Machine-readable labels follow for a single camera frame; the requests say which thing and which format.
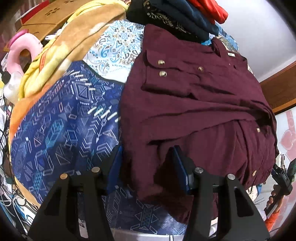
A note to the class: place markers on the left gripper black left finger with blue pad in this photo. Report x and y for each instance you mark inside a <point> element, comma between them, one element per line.
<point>78,197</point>

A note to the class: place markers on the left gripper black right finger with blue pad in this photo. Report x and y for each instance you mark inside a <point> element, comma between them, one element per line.
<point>221,210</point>

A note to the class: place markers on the maroon button shirt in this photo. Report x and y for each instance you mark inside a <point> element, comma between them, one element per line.
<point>201,98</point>

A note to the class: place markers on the person's right hand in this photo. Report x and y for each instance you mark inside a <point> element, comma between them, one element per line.
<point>274,193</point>

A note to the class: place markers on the orange sleeve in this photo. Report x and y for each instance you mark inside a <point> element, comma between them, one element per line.
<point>269,222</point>

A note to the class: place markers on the brown wooden door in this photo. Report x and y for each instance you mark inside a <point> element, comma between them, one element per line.
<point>280,89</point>

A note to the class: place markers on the blue patterned bedsheet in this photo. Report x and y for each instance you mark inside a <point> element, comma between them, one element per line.
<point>75,125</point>

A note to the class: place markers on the yellow orange blanket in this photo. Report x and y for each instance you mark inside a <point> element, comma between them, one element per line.
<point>83,29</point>

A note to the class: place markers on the red folded garment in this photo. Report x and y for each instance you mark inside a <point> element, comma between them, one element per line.
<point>211,10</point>

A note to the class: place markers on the pink flamingo plush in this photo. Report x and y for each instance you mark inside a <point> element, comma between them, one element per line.
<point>12,75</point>

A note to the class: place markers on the navy folded garment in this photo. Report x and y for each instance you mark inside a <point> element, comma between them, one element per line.
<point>190,18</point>

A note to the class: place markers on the red box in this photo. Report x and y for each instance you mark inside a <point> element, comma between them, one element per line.
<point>30,13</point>

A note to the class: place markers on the brown cardboard box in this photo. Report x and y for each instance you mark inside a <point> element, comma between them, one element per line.
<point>46,21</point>

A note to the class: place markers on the black garment gold print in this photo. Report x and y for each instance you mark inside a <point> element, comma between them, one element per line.
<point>141,12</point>

